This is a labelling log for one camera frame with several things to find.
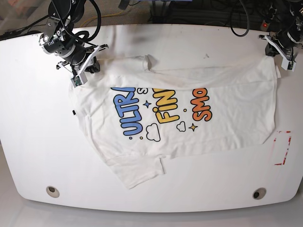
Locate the yellow cable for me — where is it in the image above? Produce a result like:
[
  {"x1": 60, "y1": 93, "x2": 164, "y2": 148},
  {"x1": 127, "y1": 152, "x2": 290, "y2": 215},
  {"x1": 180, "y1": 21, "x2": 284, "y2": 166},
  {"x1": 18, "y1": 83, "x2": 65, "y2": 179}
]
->
[{"x1": 81, "y1": 8, "x2": 135, "y2": 28}]

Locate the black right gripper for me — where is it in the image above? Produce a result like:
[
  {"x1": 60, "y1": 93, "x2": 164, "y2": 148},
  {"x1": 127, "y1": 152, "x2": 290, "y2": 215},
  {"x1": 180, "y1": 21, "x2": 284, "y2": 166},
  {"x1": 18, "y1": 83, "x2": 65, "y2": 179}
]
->
[{"x1": 39, "y1": 23, "x2": 100, "y2": 73}]

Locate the table grommet hole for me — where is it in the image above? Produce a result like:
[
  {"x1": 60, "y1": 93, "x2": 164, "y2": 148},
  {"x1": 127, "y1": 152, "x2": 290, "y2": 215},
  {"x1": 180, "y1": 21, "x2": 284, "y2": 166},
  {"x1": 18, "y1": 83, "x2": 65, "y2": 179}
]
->
[
  {"x1": 252, "y1": 188, "x2": 267, "y2": 200},
  {"x1": 46, "y1": 186, "x2": 60, "y2": 198}
]

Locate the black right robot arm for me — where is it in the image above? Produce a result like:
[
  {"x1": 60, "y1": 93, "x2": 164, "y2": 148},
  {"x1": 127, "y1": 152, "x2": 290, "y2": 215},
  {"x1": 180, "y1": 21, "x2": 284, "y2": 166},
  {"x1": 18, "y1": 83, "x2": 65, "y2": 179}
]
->
[{"x1": 39, "y1": 0, "x2": 101, "y2": 75}]

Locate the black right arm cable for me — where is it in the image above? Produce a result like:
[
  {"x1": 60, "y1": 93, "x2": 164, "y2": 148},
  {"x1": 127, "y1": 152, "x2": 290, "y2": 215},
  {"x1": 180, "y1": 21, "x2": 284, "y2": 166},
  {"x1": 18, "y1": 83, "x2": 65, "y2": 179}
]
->
[{"x1": 47, "y1": 0, "x2": 103, "y2": 45}]

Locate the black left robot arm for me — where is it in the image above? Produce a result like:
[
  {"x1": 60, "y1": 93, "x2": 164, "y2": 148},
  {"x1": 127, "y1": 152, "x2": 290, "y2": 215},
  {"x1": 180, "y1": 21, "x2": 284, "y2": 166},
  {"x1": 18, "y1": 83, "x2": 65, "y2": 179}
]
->
[{"x1": 269, "y1": 0, "x2": 303, "y2": 53}]

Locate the right table grommet hole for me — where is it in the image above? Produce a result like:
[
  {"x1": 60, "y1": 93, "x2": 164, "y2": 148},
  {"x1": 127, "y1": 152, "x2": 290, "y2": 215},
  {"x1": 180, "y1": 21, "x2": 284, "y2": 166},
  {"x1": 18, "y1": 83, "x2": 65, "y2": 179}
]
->
[{"x1": 252, "y1": 188, "x2": 267, "y2": 200}]

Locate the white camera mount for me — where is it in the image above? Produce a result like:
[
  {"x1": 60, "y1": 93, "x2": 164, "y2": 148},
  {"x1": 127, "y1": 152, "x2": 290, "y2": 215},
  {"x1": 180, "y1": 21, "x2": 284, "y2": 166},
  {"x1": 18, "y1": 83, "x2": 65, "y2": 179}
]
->
[
  {"x1": 56, "y1": 44, "x2": 108, "y2": 87},
  {"x1": 258, "y1": 33, "x2": 303, "y2": 71}
]

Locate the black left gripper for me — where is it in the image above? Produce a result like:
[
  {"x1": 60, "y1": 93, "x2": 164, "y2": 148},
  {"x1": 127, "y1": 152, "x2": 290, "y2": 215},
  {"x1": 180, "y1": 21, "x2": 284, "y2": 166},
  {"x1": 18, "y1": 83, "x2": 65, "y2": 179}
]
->
[{"x1": 265, "y1": 29, "x2": 303, "y2": 57}]

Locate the white printed T-shirt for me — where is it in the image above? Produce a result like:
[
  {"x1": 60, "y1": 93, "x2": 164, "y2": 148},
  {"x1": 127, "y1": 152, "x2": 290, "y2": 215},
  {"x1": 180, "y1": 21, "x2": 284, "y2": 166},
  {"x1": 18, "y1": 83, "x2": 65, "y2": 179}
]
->
[{"x1": 69, "y1": 55, "x2": 280, "y2": 189}]

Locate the left table grommet hole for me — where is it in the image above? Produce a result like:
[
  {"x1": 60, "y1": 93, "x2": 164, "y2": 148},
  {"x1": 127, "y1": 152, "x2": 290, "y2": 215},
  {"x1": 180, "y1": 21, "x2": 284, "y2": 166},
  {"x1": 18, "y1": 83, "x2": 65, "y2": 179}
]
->
[{"x1": 46, "y1": 186, "x2": 60, "y2": 198}]

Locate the red tape rectangle marker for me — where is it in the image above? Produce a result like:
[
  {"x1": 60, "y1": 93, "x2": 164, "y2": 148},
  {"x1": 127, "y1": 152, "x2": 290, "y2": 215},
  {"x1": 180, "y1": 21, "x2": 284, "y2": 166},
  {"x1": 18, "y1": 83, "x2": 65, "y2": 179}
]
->
[{"x1": 271, "y1": 131, "x2": 292, "y2": 166}]

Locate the black power strip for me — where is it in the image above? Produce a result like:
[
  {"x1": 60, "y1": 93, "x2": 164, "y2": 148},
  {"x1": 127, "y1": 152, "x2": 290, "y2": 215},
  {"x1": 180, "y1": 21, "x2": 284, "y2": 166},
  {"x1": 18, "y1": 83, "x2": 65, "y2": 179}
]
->
[{"x1": 261, "y1": 0, "x2": 277, "y2": 31}]

